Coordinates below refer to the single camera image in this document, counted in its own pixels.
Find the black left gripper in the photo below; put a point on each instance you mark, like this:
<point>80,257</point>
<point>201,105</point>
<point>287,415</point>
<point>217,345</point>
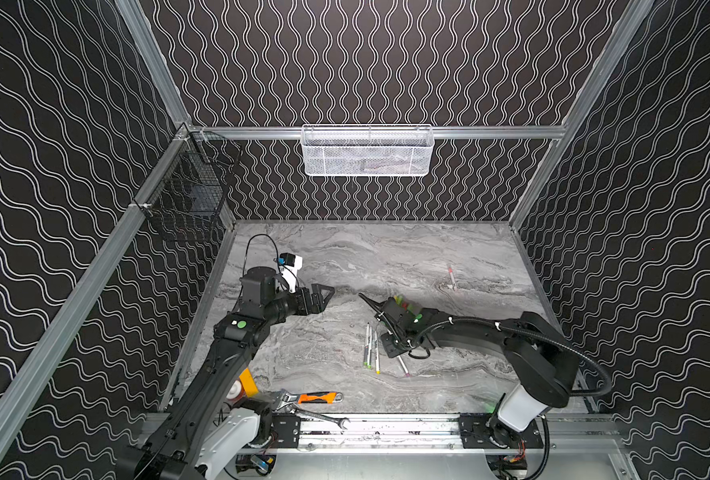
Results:
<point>309,300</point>

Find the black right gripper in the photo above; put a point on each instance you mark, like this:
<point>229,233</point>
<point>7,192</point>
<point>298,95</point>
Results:
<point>394,327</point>

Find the pink white pen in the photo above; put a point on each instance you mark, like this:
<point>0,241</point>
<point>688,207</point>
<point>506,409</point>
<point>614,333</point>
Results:
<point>453,283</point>

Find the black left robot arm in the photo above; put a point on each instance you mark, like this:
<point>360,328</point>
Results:
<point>173,450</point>

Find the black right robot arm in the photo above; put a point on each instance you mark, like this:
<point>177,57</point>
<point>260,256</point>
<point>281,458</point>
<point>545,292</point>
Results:
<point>549,369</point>

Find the yellow tipped white pen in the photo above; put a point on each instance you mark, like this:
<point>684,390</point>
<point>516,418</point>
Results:
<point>375,353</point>

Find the green tipped white pen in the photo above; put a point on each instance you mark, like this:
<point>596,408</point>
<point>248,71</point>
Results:
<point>367,347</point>

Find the steel combination spanner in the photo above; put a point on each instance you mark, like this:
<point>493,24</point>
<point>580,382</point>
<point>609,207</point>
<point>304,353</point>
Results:
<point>319,415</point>

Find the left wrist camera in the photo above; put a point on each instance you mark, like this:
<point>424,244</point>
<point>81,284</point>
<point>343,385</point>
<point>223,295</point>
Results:
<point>290,264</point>

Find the orange handled adjustable wrench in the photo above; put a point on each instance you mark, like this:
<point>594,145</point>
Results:
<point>284,401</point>

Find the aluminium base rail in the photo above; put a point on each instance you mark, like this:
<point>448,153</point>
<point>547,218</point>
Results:
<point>436,434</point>

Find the white wire mesh basket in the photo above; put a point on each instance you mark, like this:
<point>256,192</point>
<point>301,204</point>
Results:
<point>362,150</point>

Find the black wire mesh basket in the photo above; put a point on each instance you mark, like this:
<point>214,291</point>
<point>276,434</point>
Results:
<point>188,205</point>

